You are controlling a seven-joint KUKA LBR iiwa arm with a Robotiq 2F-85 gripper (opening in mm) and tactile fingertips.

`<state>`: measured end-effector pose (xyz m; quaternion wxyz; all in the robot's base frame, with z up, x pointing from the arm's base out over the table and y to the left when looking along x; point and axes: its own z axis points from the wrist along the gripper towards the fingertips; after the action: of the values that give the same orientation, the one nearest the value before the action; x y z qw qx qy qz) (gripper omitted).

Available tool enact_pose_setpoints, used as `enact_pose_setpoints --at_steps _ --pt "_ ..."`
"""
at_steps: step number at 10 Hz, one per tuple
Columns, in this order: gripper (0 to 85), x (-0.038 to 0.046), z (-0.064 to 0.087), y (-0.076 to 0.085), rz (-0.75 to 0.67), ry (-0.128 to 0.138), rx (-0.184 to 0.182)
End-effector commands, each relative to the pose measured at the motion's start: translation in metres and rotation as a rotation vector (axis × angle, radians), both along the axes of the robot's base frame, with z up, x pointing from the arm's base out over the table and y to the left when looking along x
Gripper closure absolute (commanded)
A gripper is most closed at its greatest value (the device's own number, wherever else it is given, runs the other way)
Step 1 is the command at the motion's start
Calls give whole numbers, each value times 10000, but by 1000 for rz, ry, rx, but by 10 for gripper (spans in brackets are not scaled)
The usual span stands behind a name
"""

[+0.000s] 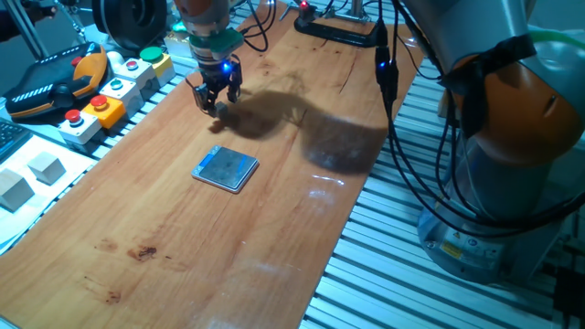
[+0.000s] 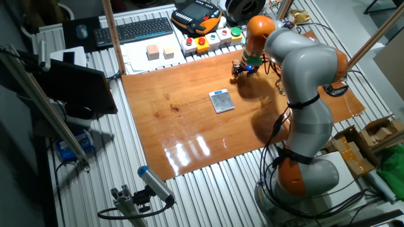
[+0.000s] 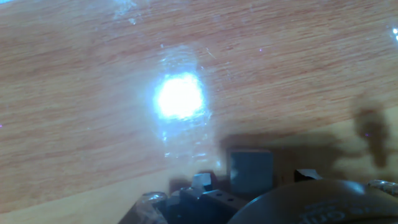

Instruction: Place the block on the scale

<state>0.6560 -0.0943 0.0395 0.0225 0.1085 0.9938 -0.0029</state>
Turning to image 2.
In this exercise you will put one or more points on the silver camera with blue end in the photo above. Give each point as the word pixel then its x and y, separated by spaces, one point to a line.
pixel 156 184

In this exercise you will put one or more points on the white paper sheets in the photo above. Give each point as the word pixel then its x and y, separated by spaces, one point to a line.
pixel 139 63

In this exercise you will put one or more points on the long aluminium frame bar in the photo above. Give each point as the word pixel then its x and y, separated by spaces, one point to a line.
pixel 47 110

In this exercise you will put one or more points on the yellow box red button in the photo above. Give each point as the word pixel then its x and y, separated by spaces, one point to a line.
pixel 202 45

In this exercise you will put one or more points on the black orange teach pendant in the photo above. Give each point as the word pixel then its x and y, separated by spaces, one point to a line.
pixel 195 12

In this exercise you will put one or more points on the blue plastic package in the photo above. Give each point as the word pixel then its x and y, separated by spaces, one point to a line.
pixel 74 146

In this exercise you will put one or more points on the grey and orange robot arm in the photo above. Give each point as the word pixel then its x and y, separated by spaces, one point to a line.
pixel 303 63

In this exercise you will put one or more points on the black clamp-shaped device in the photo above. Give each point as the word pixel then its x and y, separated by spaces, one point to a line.
pixel 328 89

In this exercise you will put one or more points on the white box green button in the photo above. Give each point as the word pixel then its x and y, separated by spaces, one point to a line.
pixel 212 41

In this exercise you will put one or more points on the black computer keyboard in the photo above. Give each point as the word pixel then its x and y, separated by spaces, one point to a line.
pixel 132 31

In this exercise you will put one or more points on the white box red button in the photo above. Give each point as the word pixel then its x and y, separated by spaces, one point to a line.
pixel 188 47
pixel 224 36

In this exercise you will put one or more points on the black mouse pad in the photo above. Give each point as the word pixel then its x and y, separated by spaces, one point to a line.
pixel 67 34

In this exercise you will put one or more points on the white flat panel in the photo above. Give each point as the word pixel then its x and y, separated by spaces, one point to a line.
pixel 345 176

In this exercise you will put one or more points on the gold foil wrapper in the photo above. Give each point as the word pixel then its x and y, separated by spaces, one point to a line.
pixel 300 15

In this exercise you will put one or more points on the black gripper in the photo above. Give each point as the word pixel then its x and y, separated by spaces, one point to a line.
pixel 249 67

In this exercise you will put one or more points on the green cloth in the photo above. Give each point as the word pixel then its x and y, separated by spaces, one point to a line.
pixel 394 176

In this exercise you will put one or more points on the slanted wooden frame post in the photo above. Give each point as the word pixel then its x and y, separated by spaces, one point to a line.
pixel 380 30

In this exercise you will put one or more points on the yellow box big green button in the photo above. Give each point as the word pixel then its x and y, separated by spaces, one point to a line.
pixel 236 34

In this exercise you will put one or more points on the brown cardboard panel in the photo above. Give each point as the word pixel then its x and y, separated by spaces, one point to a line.
pixel 391 69

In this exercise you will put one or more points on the large wooden block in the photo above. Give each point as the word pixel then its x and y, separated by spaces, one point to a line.
pixel 153 52

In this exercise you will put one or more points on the short aluminium profile stand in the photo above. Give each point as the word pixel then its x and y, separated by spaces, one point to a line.
pixel 126 205

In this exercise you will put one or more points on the white round pot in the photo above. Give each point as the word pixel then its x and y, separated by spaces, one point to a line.
pixel 71 11

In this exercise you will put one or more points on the black filament spool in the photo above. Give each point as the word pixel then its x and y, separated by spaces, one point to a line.
pixel 246 9

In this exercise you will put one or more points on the thin wooden pole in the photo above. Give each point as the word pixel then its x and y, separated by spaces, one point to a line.
pixel 285 9

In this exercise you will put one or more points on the glossy wooden board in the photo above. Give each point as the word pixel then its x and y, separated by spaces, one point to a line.
pixel 189 132

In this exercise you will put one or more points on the black flat bar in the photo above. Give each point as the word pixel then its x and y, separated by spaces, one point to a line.
pixel 372 219

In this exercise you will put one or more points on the white rolled sheet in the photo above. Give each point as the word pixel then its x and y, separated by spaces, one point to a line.
pixel 380 186

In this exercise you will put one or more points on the open cardboard box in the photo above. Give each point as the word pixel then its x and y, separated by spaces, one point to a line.
pixel 382 132

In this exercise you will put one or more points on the white box device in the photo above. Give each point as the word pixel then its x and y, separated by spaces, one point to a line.
pixel 79 55

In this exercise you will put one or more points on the black flat monitor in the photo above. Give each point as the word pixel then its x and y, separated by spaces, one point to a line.
pixel 79 88

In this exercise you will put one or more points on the slim silver camera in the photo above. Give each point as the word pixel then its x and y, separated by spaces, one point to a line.
pixel 43 55

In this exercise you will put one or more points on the taped cardboard box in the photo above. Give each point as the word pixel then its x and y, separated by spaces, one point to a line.
pixel 360 157

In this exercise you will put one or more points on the silver digital pocket scale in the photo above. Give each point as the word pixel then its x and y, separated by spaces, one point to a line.
pixel 222 102

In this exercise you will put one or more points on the colourful puzzle cube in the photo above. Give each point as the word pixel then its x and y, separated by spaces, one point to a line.
pixel 274 3

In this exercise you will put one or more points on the black camera ball mount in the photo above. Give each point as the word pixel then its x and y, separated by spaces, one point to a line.
pixel 142 198

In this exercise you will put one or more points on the medium wooden block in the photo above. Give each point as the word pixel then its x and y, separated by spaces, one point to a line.
pixel 168 53

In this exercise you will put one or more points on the green wrist adapter plate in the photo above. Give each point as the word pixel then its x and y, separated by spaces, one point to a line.
pixel 255 60

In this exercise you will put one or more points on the small teal push button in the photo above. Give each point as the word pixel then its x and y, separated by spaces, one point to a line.
pixel 243 41

